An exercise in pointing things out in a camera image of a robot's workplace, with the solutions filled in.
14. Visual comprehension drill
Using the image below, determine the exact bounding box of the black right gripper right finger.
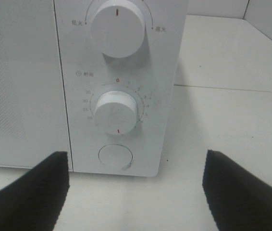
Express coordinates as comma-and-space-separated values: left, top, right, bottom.
202, 150, 272, 231

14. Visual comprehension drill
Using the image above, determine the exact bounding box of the white timer knob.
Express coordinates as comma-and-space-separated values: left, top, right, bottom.
93, 90, 138, 135

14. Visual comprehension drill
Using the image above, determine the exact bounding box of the round white door button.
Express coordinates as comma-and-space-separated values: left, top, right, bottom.
99, 144, 133, 170

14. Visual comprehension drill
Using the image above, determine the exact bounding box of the white microwave oven body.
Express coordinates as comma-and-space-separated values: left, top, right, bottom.
54, 0, 188, 177

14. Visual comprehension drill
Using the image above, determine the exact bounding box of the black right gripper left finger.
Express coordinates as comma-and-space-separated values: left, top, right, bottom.
0, 152, 69, 231

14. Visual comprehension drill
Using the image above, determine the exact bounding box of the white power knob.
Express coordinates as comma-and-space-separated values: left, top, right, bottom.
90, 0, 146, 58

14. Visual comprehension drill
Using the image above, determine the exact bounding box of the white microwave door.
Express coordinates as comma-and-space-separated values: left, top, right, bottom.
0, 0, 70, 168

